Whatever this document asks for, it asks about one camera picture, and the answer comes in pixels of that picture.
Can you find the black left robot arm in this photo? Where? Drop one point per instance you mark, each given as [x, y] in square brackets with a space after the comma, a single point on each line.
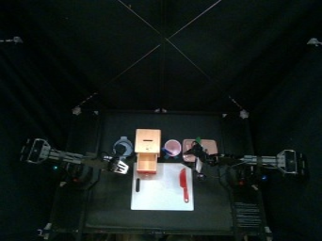
[53, 154]

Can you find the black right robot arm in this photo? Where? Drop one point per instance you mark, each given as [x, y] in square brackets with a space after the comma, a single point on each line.
[267, 160]

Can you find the open wooden drawer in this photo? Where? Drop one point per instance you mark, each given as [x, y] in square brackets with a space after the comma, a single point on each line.
[147, 163]

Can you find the wooden drawer box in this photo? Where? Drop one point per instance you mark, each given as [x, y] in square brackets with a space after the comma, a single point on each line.
[147, 141]

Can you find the small green toy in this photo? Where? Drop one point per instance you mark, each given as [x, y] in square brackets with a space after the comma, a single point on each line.
[198, 140]

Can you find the pink square plate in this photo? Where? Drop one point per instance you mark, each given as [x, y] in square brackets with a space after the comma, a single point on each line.
[210, 147]

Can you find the purple bowl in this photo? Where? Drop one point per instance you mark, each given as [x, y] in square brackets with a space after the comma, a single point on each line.
[172, 147]

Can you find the blue grey cup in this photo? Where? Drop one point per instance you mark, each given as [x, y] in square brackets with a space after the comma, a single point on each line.
[121, 147]

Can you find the red toy knife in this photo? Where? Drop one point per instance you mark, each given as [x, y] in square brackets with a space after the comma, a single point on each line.
[183, 183]

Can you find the white cutting board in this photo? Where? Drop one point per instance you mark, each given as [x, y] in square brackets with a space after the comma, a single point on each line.
[162, 187]

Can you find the white printed label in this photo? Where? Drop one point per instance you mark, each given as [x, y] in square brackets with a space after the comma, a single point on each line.
[247, 214]

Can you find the grey frame bracket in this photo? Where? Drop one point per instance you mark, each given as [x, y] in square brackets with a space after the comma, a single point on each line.
[160, 110]
[243, 114]
[76, 110]
[312, 41]

